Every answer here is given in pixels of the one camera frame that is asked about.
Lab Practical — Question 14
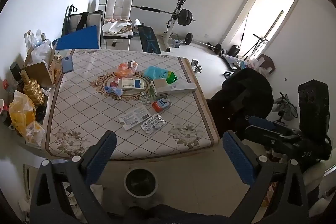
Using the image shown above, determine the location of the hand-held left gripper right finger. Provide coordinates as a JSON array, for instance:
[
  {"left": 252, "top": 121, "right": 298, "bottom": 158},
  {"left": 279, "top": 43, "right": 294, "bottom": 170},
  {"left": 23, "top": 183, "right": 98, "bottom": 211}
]
[{"left": 223, "top": 130, "right": 309, "bottom": 224}]

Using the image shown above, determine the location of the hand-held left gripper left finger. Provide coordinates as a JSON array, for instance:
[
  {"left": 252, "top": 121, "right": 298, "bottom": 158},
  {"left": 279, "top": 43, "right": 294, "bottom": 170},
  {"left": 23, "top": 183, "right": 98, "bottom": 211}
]
[{"left": 29, "top": 130, "right": 117, "bottom": 224}]

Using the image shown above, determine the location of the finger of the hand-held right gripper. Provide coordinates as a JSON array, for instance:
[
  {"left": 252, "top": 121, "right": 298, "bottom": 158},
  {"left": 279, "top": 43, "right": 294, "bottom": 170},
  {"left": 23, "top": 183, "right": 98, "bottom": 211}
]
[
  {"left": 247, "top": 116, "right": 300, "bottom": 135},
  {"left": 245, "top": 127, "right": 300, "bottom": 147}
]

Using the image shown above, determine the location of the round grey trash bin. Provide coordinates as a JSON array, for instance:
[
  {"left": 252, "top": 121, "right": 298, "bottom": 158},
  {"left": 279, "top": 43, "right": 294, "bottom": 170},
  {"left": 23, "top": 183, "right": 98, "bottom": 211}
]
[{"left": 123, "top": 168, "right": 158, "bottom": 199}]

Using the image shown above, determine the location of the blue cartoon snack wrapper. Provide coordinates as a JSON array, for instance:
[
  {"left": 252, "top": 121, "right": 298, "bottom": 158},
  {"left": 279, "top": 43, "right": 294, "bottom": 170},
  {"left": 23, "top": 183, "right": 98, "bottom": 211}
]
[{"left": 104, "top": 85, "right": 124, "bottom": 97}]

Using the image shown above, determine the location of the teal and green packet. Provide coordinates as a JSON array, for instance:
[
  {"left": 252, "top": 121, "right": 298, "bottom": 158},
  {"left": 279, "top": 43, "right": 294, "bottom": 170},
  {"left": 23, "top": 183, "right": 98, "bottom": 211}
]
[{"left": 144, "top": 66, "right": 178, "bottom": 84}]

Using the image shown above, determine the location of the grey cloth bundle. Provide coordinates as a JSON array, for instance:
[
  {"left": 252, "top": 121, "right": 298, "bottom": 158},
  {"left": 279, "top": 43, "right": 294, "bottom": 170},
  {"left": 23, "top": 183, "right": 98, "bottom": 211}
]
[{"left": 272, "top": 92, "right": 299, "bottom": 122}]

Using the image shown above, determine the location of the black office chair with jacket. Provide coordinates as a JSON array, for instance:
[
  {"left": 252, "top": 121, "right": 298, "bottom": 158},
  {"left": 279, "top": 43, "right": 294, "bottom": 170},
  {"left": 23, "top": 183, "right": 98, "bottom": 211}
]
[{"left": 206, "top": 68, "right": 275, "bottom": 141}]

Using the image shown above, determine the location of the floral quilted table cover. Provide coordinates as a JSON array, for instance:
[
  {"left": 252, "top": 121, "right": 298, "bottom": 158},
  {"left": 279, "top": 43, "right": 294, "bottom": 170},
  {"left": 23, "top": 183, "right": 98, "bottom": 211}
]
[{"left": 43, "top": 49, "right": 220, "bottom": 160}]

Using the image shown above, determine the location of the white printed flat packet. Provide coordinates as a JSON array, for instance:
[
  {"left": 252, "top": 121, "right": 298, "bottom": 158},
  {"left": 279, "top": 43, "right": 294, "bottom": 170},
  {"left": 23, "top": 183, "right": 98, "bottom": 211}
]
[{"left": 118, "top": 106, "right": 153, "bottom": 131}]

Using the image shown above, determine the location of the large silver blister pack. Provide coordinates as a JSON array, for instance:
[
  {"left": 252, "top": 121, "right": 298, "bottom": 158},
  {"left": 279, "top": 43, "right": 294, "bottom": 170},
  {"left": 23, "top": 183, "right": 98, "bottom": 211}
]
[{"left": 140, "top": 113, "right": 165, "bottom": 135}]

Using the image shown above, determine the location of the brown stool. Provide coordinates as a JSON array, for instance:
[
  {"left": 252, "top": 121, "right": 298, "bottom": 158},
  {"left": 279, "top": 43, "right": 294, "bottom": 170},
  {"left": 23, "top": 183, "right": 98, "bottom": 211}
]
[{"left": 256, "top": 54, "right": 276, "bottom": 75}]

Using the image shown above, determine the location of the small silver blister pack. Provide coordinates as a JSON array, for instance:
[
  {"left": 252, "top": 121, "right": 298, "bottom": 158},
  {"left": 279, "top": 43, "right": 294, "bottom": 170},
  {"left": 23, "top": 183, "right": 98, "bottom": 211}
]
[{"left": 139, "top": 92, "right": 153, "bottom": 104}]

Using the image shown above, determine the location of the black cylinder speaker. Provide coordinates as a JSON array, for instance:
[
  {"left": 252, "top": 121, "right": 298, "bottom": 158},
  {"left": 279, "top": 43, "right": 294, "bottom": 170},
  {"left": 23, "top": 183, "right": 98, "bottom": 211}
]
[{"left": 227, "top": 45, "right": 241, "bottom": 58}]

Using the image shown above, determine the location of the white and blue medicine box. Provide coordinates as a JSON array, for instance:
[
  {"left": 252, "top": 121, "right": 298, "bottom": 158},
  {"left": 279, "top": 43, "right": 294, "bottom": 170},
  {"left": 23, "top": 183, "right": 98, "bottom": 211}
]
[{"left": 117, "top": 77, "right": 146, "bottom": 90}]

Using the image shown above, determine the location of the orange and blue snack packet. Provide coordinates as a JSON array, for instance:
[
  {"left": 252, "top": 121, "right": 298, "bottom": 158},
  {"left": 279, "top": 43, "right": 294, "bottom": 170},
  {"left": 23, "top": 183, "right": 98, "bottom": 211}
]
[{"left": 153, "top": 98, "right": 171, "bottom": 112}]

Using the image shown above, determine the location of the small metal dumbbell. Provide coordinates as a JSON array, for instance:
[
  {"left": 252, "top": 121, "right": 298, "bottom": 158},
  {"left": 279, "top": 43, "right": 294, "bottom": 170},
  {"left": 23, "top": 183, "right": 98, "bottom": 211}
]
[{"left": 190, "top": 59, "right": 203, "bottom": 73}]

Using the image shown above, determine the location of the yellow plastic bag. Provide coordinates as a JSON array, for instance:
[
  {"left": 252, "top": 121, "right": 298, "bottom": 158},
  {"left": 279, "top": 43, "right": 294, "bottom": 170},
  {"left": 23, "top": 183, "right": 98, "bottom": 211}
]
[{"left": 8, "top": 90, "right": 46, "bottom": 147}]

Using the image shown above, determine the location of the orange plastic bag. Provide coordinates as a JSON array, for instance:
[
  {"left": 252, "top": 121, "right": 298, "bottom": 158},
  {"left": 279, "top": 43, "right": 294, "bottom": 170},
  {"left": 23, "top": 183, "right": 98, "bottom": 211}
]
[{"left": 115, "top": 61, "right": 138, "bottom": 78}]

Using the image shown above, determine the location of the long white cardboard box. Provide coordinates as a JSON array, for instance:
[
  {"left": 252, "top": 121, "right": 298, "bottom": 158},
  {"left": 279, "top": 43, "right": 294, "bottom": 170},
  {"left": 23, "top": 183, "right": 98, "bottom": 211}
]
[{"left": 150, "top": 79, "right": 198, "bottom": 97}]

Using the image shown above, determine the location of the floor barbell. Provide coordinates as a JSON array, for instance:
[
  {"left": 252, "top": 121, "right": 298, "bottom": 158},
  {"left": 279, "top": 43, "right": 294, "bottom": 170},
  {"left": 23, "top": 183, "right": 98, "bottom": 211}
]
[{"left": 185, "top": 33, "right": 228, "bottom": 55}]

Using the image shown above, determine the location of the gold ribbed bottle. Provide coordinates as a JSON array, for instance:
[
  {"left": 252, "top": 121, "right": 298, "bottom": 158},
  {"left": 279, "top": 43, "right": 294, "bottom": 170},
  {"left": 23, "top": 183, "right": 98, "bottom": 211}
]
[{"left": 20, "top": 69, "right": 45, "bottom": 107}]

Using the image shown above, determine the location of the blue phone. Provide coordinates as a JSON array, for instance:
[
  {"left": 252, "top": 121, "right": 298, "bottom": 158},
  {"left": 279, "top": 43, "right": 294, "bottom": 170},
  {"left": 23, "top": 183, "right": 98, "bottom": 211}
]
[{"left": 61, "top": 55, "right": 74, "bottom": 74}]

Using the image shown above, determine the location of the brown cardboard box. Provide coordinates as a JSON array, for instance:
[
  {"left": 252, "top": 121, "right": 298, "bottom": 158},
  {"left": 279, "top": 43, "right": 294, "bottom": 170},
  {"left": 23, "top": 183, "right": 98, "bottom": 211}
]
[{"left": 24, "top": 46, "right": 62, "bottom": 87}]

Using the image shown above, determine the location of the white plastic bag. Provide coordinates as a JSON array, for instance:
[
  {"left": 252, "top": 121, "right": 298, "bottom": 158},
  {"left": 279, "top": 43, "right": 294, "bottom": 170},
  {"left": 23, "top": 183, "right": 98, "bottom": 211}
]
[{"left": 31, "top": 41, "right": 52, "bottom": 67}]

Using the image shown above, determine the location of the blue board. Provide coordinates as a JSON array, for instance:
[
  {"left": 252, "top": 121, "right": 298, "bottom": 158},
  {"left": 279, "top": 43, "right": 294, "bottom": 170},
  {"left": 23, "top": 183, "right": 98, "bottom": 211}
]
[{"left": 52, "top": 25, "right": 100, "bottom": 51}]

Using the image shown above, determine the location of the dark glass bottle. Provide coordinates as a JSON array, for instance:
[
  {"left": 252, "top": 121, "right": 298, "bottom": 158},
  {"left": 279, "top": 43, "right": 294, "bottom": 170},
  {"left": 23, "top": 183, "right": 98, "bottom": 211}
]
[{"left": 10, "top": 62, "right": 23, "bottom": 83}]

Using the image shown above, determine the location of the black bench pad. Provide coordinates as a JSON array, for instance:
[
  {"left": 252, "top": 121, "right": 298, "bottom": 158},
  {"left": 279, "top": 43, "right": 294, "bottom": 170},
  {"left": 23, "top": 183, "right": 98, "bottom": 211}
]
[{"left": 138, "top": 25, "right": 161, "bottom": 54}]

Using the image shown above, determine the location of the barbell with black plates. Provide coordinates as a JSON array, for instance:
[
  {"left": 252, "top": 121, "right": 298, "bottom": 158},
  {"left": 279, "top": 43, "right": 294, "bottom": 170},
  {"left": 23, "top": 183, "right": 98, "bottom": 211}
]
[{"left": 131, "top": 5, "right": 196, "bottom": 27}]

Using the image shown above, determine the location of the white barbell rack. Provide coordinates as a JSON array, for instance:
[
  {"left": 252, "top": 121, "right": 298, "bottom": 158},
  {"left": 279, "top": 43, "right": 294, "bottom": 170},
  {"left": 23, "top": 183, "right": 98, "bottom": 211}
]
[{"left": 155, "top": 0, "right": 196, "bottom": 53}]

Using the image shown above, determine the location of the clear bottles group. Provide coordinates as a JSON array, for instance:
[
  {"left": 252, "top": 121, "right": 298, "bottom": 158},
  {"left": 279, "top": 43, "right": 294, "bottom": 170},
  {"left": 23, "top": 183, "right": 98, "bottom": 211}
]
[{"left": 24, "top": 29, "right": 52, "bottom": 46}]

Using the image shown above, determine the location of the folded white and black chair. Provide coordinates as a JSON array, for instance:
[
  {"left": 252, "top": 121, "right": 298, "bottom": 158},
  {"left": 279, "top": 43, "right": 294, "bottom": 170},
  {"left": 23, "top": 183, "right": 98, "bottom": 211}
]
[{"left": 61, "top": 5, "right": 103, "bottom": 36}]

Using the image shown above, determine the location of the white padded bench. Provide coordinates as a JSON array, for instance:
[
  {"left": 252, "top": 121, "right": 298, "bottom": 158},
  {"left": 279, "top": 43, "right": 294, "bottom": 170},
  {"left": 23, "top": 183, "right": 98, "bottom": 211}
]
[{"left": 102, "top": 0, "right": 135, "bottom": 50}]

